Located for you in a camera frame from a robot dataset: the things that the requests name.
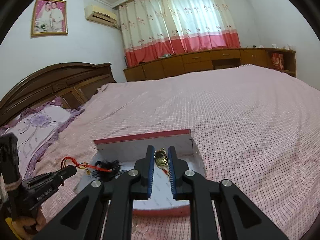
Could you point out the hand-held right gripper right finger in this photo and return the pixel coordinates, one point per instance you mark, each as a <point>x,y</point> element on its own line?
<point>172,173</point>

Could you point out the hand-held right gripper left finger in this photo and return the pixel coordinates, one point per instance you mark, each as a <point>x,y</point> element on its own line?
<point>150,172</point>

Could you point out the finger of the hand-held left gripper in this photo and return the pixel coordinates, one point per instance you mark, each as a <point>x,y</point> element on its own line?
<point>66,173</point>

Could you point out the white box with red rim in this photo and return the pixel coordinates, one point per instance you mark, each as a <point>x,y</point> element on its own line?
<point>163,188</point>

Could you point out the gold pendant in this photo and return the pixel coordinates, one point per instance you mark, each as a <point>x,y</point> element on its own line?
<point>161,158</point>

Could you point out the person's left hand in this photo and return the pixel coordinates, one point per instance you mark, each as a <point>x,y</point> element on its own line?
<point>26,224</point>

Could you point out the black tassel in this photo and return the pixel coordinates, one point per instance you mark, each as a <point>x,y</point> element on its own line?
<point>108,168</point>

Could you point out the purple floral pillow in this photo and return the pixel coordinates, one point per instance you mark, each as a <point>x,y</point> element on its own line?
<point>37,126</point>

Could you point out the pink checked bedspread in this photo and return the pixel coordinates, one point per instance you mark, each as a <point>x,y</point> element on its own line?
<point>237,120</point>

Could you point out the dark wooden headboard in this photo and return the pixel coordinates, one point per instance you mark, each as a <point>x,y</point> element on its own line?
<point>50,80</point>

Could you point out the long wooden cabinet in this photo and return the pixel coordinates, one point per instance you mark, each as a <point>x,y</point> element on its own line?
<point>200,60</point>

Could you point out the white and red floral curtain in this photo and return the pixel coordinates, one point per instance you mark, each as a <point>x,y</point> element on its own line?
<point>180,22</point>

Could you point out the red gift box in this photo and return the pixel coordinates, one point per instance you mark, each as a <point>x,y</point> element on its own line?
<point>277,61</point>

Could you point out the gold framed wall photo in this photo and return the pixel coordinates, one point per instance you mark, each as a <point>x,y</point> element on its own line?
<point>49,17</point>

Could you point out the cream wall air conditioner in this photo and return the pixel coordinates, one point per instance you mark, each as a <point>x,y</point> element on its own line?
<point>101,15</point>

